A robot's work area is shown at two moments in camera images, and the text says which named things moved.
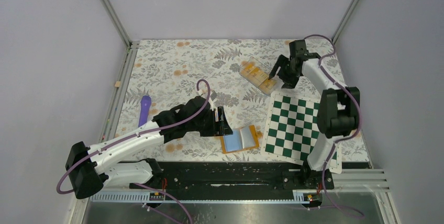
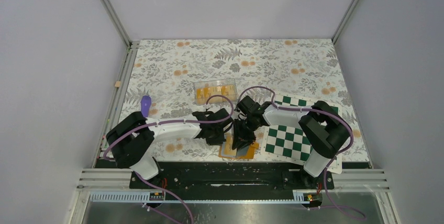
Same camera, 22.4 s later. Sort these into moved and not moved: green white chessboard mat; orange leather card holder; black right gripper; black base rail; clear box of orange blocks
Moved: black right gripper; orange leather card holder; clear box of orange blocks
Not moved: green white chessboard mat; black base rail
